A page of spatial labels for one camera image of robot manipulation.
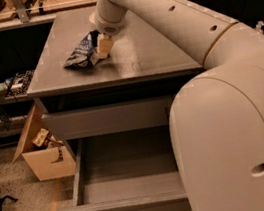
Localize blue chip bag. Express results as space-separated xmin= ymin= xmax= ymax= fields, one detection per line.
xmin=64 ymin=30 xmax=101 ymax=69

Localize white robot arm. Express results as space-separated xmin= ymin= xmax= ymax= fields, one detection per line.
xmin=95 ymin=0 xmax=264 ymax=211

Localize grey drawer cabinet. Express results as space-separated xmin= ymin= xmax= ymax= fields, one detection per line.
xmin=27 ymin=12 xmax=203 ymax=157

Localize closed grey upper drawer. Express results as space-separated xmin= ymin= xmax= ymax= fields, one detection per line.
xmin=42 ymin=96 xmax=172 ymax=141

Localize open grey middle drawer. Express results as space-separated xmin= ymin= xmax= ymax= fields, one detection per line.
xmin=60 ymin=125 xmax=191 ymax=211

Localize white bowl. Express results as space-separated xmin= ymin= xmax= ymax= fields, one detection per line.
xmin=88 ymin=12 xmax=96 ymax=26

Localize black white patterned notebook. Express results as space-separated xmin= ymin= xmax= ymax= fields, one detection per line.
xmin=5 ymin=70 xmax=34 ymax=97

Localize yellow tool in box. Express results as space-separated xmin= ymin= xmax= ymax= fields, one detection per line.
xmin=32 ymin=128 xmax=49 ymax=148

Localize cardboard box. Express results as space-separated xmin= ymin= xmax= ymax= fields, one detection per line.
xmin=13 ymin=104 xmax=76 ymax=181

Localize clear sanitizer bottle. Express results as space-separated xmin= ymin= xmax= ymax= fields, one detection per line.
xmin=255 ymin=21 xmax=264 ymax=34

